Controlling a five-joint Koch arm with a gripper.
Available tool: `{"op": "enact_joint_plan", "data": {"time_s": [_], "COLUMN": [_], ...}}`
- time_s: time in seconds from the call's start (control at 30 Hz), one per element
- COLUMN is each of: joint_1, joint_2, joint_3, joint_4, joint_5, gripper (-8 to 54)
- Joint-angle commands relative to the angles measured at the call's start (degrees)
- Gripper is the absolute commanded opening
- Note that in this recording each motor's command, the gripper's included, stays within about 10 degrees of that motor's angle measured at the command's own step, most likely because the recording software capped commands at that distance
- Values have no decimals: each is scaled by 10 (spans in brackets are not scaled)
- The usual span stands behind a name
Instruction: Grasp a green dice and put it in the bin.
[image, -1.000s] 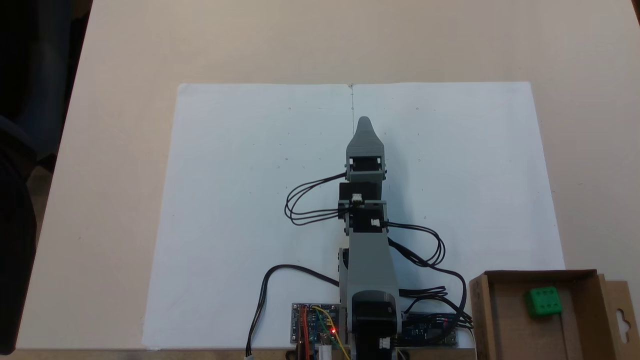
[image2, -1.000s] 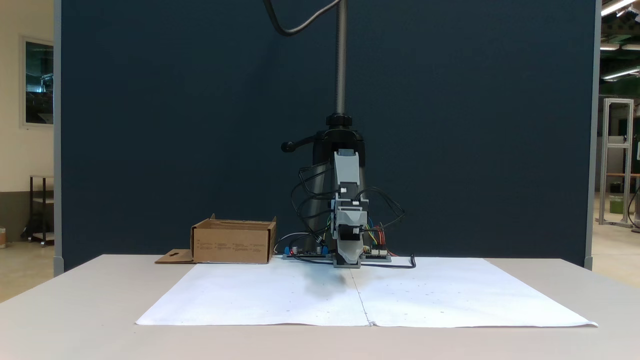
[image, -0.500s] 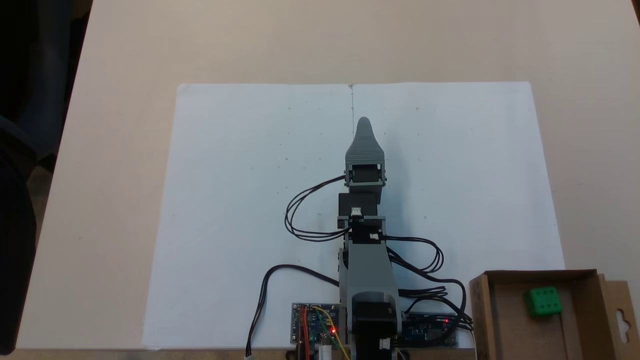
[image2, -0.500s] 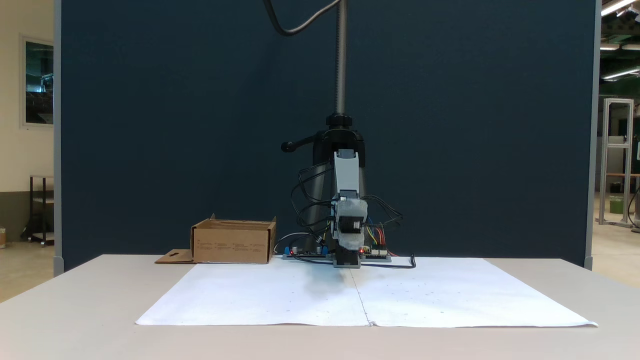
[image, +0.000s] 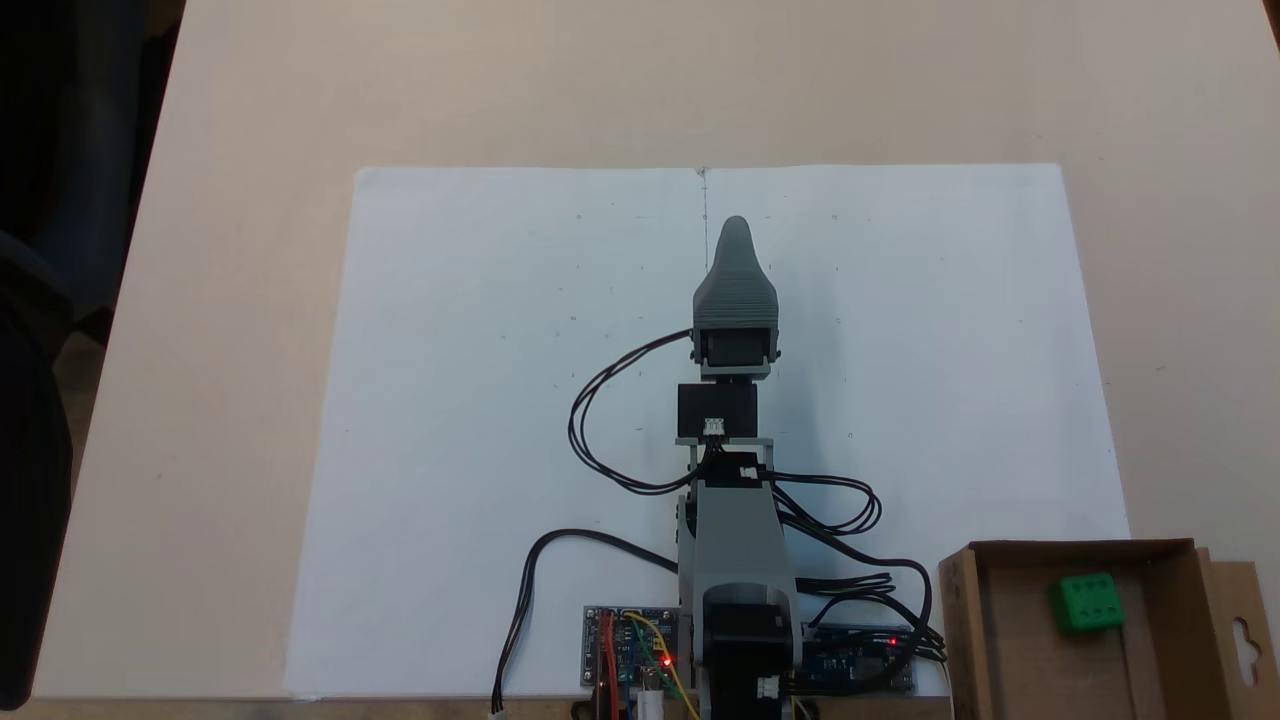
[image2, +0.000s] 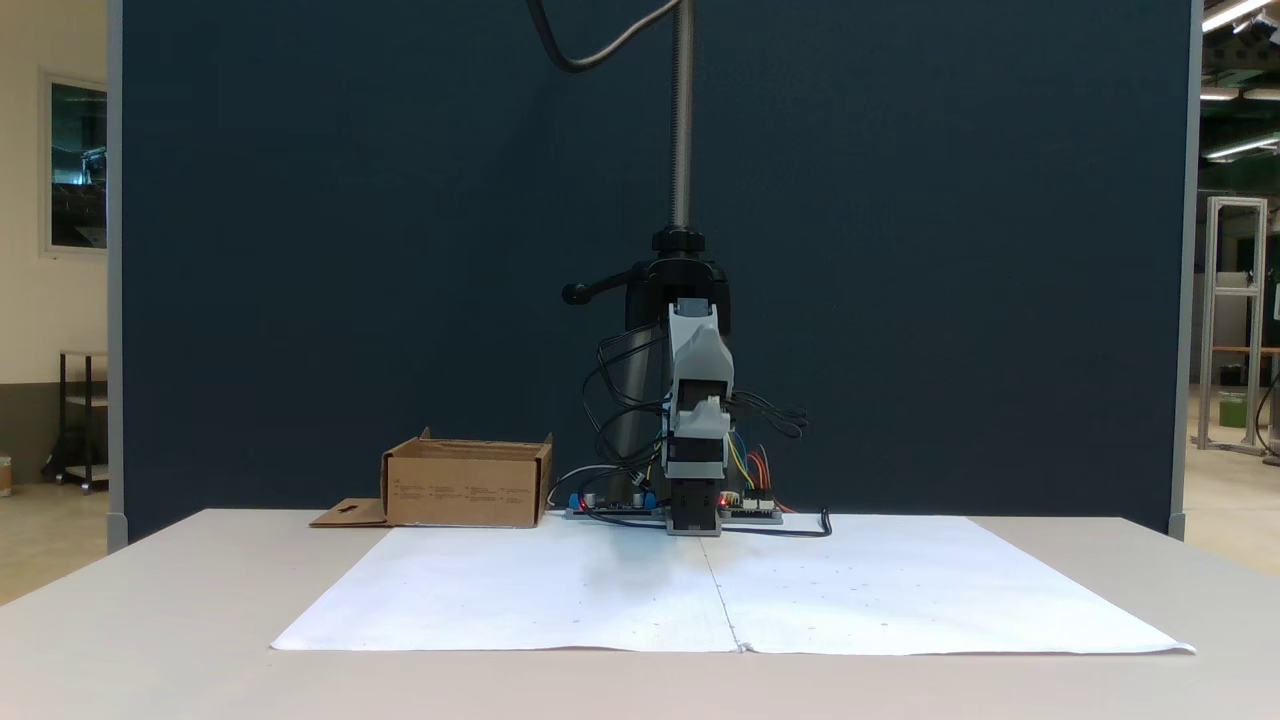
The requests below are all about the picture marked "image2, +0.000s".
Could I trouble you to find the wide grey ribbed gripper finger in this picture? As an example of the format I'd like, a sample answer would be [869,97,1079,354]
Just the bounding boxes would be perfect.
[668,300,713,351]

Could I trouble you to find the black pole clamp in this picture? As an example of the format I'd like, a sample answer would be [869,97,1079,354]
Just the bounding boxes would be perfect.
[560,226,733,491]

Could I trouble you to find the blue circuit board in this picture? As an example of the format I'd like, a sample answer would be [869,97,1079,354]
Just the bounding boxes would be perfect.
[563,490,663,521]

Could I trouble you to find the threaded metal pole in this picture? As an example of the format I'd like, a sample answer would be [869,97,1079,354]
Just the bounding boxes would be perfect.
[668,0,696,233]

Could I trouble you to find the brown cardboard box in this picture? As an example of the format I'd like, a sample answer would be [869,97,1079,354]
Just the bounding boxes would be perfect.
[310,427,554,529]

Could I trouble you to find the large white paper sheet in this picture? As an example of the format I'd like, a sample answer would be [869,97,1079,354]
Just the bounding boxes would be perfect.
[270,515,1198,657]

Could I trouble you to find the dark blue partition panel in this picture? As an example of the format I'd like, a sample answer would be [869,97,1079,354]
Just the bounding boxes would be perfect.
[108,0,1201,542]

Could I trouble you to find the black shelf cart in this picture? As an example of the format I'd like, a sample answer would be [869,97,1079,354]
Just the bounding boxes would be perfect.
[45,350,108,494]

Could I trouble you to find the black gripper servo cable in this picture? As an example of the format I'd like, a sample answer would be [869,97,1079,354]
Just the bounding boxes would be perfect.
[728,392,809,440]

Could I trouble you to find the black wrist servo cable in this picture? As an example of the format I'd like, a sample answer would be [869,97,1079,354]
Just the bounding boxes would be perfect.
[583,330,669,476]

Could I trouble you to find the red jumper wire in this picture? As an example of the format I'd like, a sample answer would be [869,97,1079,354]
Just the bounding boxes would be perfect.
[748,450,781,507]

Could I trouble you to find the long black power cable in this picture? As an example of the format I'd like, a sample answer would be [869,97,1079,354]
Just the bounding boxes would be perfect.
[588,508,833,539]

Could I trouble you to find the grey camera cable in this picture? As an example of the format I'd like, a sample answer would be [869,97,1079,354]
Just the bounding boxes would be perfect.
[527,0,684,75]

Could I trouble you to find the aluminium profile frame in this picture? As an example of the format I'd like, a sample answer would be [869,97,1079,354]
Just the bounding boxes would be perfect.
[1203,196,1271,454]

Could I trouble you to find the framed wall window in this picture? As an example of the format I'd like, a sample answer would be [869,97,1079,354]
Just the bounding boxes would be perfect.
[42,70,108,257]

